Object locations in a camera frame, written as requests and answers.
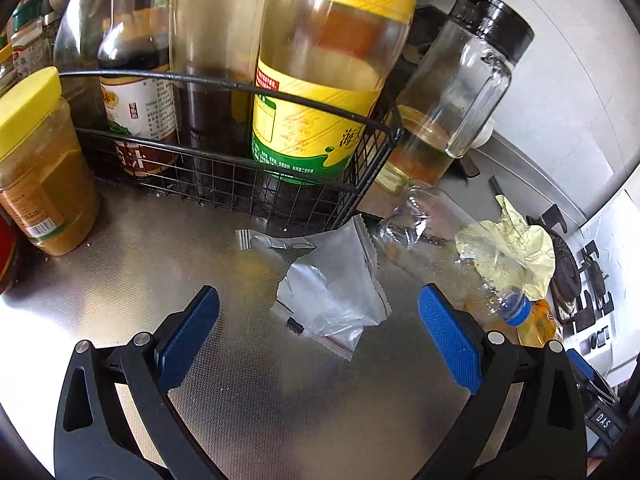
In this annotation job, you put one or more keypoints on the yellow lid sauce jar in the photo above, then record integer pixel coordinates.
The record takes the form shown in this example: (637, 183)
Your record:
(46, 185)

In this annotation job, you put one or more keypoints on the red tin can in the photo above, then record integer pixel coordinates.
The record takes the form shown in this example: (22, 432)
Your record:
(9, 252)

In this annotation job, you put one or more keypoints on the glass oil jar black lid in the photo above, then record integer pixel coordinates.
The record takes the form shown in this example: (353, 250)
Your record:
(458, 84)

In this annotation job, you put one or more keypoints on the orange sulfur soap wrapper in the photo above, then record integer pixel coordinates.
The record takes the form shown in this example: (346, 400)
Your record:
(540, 326)

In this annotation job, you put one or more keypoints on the yellow label vinegar bottle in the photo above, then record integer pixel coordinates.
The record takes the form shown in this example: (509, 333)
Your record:
(335, 52)

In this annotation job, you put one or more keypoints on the tall clear sauce bottle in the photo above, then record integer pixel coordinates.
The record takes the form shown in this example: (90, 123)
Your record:
(215, 38)

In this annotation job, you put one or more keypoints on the crushed clear water bottle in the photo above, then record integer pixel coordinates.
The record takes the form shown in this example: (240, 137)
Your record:
(436, 241)

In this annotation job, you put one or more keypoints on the silver foil packet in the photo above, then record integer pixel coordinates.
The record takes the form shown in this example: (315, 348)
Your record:
(331, 294)

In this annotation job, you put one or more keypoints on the green cap spice jar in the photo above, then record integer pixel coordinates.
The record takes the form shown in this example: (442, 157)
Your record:
(30, 47)

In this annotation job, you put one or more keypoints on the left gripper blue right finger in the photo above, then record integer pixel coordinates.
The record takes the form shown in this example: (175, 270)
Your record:
(454, 344)

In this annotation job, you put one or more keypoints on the yellow paper wrapper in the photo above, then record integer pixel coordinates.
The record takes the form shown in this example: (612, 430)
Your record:
(509, 253)

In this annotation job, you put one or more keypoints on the steel pot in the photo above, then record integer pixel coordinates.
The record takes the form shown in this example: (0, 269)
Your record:
(75, 50)

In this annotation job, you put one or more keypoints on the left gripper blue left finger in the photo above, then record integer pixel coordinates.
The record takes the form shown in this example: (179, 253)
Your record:
(181, 335)

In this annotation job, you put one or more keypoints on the dark soy sauce bottle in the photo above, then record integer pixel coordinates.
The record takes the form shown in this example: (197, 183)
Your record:
(136, 106)

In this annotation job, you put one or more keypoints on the near gas burner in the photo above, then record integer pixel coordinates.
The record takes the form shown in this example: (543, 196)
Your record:
(581, 302)

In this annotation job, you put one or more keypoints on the black wire rack basket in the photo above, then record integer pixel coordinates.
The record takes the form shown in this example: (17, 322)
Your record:
(282, 199)

